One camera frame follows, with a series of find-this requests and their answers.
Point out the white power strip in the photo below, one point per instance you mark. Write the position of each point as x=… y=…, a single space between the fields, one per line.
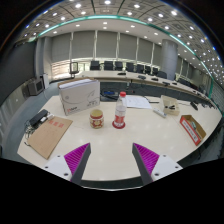
x=159 y=112

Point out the small black desk device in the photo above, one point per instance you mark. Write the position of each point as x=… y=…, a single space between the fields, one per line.
x=194 y=105

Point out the clear red-capped water bottle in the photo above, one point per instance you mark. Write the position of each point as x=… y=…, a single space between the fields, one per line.
x=120 y=113

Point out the grey box monitor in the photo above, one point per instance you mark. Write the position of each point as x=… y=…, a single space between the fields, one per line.
x=35 y=86

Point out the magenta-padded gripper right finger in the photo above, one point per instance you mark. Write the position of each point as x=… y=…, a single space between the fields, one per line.
x=163 y=165

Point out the red floral ceramic mug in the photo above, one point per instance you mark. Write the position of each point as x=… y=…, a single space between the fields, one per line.
x=96 y=119

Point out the open cardboard box red side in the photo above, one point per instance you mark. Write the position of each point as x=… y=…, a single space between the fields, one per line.
x=190 y=128

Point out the black power adapter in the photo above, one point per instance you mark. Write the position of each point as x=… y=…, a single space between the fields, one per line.
x=38 y=117

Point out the white copy paper box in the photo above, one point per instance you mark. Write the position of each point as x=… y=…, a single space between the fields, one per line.
x=78 y=98

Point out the brown kraft paper envelope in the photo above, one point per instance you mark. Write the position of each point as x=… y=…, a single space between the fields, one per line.
x=50 y=135

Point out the row of black office chairs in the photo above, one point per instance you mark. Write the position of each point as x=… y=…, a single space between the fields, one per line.
x=108 y=65

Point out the round ceiling lights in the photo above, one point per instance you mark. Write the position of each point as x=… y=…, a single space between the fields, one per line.
x=136 y=6

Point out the long curved conference desk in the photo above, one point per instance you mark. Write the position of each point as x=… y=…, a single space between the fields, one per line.
x=110 y=76

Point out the white printed paper sheets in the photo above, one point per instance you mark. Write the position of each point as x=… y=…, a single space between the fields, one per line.
x=138 y=101

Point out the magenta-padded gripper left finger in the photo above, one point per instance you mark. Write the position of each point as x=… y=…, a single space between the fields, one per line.
x=59 y=165

